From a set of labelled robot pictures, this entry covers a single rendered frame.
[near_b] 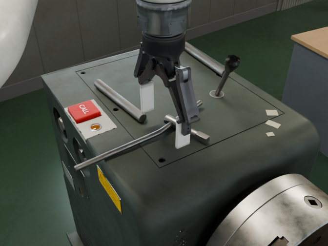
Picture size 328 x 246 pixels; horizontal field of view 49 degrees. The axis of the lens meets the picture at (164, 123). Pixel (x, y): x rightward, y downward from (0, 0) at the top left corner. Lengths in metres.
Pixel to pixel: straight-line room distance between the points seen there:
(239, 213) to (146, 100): 0.30
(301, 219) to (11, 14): 0.55
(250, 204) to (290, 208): 0.07
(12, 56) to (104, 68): 0.68
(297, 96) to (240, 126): 2.04
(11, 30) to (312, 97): 2.49
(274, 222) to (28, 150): 2.32
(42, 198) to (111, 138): 1.69
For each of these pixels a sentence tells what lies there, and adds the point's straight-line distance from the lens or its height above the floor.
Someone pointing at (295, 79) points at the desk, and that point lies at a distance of 2.82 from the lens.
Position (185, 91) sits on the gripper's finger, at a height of 1.42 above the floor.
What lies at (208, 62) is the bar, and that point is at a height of 1.27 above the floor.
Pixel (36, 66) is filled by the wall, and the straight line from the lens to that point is 3.41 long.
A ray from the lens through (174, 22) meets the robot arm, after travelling 0.59.
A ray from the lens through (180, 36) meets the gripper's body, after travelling 0.62.
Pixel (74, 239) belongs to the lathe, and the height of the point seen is 0.54.
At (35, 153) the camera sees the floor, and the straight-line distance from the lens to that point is 2.77.
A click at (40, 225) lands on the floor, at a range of 2.30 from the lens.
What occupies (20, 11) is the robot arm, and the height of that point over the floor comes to 1.61.
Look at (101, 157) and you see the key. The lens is 0.73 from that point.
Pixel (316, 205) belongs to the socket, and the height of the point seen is 1.23.
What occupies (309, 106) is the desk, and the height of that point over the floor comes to 0.28.
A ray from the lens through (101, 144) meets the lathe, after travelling 0.77.
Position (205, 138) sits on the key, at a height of 1.27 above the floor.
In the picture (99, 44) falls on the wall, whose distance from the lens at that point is 3.60.
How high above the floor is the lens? 1.75
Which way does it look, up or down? 37 degrees down
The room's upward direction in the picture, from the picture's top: straight up
